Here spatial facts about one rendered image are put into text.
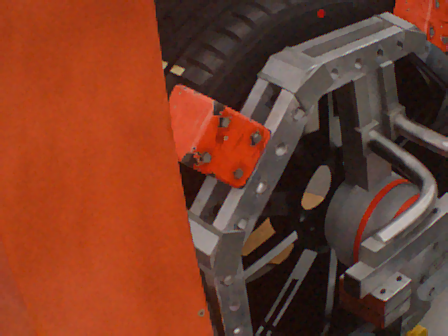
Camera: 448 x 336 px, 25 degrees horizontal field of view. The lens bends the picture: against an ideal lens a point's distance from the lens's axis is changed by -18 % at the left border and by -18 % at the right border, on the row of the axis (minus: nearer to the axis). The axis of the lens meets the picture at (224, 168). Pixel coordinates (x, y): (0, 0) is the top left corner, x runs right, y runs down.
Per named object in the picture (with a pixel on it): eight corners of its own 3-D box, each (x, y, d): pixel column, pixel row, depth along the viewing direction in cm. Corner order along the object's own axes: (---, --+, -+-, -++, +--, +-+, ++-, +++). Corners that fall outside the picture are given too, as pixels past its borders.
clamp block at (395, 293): (368, 285, 124) (369, 251, 121) (411, 309, 117) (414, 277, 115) (337, 307, 122) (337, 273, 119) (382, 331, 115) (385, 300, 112)
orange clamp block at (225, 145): (230, 109, 129) (175, 81, 123) (276, 133, 123) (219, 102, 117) (200, 166, 129) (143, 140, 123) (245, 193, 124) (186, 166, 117)
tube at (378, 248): (373, 145, 136) (363, 70, 130) (462, 198, 122) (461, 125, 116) (266, 209, 128) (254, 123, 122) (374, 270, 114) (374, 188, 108)
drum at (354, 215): (388, 227, 154) (385, 143, 147) (468, 273, 139) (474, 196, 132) (319, 275, 148) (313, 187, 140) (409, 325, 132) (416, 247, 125)
